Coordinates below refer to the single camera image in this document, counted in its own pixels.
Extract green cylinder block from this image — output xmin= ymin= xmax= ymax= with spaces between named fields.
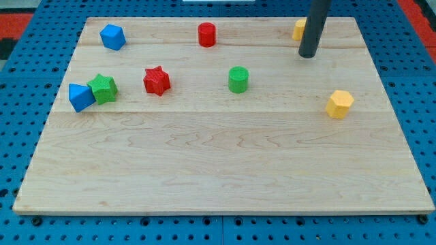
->
xmin=228 ymin=66 xmax=249 ymax=94

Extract blue triangular block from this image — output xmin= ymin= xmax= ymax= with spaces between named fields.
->
xmin=68 ymin=84 xmax=96 ymax=112

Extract blue cube block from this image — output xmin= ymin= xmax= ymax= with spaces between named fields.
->
xmin=99 ymin=24 xmax=126 ymax=50

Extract yellow block behind rod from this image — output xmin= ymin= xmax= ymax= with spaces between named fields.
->
xmin=292 ymin=18 xmax=307 ymax=41

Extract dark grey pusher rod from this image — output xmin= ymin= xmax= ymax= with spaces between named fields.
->
xmin=298 ymin=0 xmax=332 ymax=59

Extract red star block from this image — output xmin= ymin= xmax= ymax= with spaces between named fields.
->
xmin=143 ymin=66 xmax=171 ymax=97

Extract yellow hexagon block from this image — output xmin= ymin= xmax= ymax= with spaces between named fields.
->
xmin=326 ymin=90 xmax=354 ymax=119

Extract red cylinder block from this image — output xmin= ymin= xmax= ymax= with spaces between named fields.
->
xmin=198 ymin=22 xmax=216 ymax=48

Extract green star block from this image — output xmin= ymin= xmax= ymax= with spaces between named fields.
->
xmin=87 ymin=73 xmax=118 ymax=105

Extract light wooden board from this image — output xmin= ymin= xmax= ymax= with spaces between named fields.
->
xmin=13 ymin=17 xmax=435 ymax=216

